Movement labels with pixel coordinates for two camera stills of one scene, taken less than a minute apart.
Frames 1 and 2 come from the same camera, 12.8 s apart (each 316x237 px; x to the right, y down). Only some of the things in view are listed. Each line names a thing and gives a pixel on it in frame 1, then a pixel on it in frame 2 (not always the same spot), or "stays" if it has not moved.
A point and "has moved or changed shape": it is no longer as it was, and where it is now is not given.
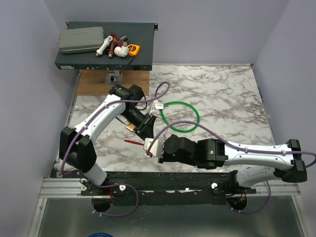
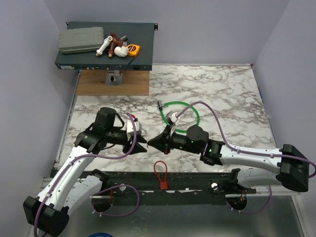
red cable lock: (149, 153) has moved or changed shape
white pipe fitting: (106, 43) stays
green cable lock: (184, 103) stays
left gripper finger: (148, 133) to (140, 138)
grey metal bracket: (114, 77) stays
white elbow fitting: (122, 52) stays
